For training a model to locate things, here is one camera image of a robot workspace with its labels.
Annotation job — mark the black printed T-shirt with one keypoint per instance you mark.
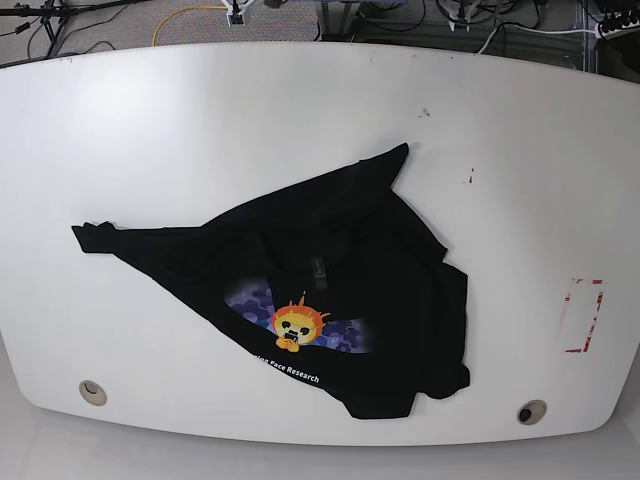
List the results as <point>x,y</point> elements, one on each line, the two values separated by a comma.
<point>334,281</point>

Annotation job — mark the red tape marking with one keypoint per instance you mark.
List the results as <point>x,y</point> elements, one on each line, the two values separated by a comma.
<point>581,307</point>

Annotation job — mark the black tripod stand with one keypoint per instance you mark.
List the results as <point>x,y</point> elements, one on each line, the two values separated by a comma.
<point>53,16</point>

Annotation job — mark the white power strip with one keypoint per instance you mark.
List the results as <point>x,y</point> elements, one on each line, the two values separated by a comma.
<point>616,26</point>

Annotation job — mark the right table cable grommet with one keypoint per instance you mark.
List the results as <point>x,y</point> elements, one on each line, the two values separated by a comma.
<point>532,412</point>

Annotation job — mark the table cable grommet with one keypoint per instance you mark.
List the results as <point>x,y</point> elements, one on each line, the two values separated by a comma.
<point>92,393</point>
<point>532,412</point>

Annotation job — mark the left table cable grommet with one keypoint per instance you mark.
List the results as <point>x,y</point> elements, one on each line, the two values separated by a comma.
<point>92,393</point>

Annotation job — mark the aluminium frame rack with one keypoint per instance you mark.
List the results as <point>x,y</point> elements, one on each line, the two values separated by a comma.
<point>550,32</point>

